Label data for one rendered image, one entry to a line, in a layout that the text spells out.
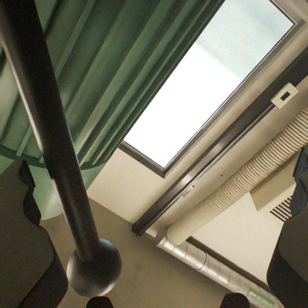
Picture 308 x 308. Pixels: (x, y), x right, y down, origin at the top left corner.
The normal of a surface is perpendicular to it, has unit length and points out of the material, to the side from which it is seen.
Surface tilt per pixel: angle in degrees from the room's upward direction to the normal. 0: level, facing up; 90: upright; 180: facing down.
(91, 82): 90
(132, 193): 90
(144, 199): 90
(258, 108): 90
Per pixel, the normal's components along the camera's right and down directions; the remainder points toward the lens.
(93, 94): 0.36, 0.70
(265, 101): -0.11, 0.46
